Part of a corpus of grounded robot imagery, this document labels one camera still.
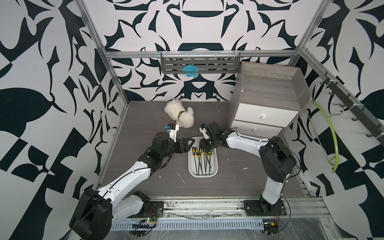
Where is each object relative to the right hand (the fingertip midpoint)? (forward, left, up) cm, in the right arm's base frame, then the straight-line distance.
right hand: (201, 143), depth 92 cm
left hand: (-5, +6, +14) cm, 16 cm away
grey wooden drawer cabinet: (+13, -37, +25) cm, 47 cm away
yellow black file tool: (-6, +4, -4) cm, 8 cm away
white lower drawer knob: (+7, -33, +3) cm, 34 cm away
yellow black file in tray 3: (-11, -5, -5) cm, 13 cm away
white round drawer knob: (+5, -33, +18) cm, 38 cm away
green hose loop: (-10, -56, +25) cm, 63 cm away
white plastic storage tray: (-13, -1, -5) cm, 14 cm away
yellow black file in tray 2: (-6, -4, -4) cm, 8 cm away
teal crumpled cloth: (+34, +5, +30) cm, 46 cm away
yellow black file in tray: (-4, -1, -3) cm, 5 cm away
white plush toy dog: (+22, +16, +6) cm, 27 cm away
